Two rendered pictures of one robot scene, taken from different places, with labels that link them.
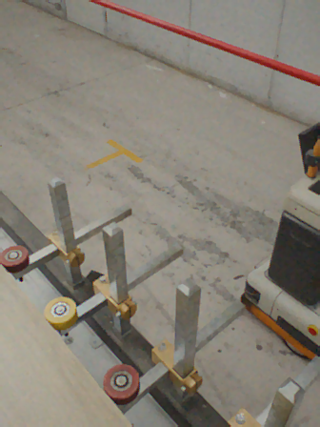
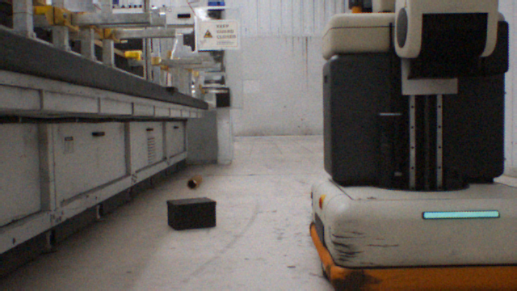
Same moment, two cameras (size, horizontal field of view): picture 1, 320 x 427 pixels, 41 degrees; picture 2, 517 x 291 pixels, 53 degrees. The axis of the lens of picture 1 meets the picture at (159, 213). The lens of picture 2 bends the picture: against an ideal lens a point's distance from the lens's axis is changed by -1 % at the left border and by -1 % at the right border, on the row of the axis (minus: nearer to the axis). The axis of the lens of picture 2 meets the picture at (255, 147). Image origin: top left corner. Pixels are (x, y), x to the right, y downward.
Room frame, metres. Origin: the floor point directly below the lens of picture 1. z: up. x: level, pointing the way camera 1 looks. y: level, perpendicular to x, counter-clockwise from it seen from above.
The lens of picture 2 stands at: (-0.24, -1.52, 0.49)
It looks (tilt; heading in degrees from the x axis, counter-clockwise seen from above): 3 degrees down; 42
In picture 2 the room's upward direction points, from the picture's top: 1 degrees counter-clockwise
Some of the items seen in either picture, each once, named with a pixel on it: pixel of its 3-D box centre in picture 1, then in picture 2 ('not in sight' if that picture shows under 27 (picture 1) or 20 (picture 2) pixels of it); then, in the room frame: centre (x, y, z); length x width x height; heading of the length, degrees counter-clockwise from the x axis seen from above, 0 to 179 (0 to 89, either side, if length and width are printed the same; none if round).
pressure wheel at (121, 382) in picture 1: (122, 392); not in sight; (0.47, 0.08, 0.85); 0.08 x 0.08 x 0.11
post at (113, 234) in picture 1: (118, 293); (86, 9); (0.73, 0.11, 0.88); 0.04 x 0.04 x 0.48; 41
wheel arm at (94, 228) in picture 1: (75, 239); (121, 35); (0.98, 0.27, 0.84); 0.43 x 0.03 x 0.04; 131
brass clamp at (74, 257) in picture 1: (66, 248); (109, 34); (0.94, 0.29, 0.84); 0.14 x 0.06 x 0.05; 41
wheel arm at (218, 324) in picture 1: (185, 352); (79, 20); (0.60, -0.06, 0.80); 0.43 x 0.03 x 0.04; 131
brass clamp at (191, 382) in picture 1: (176, 367); (62, 18); (0.56, -0.04, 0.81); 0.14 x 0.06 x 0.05; 41
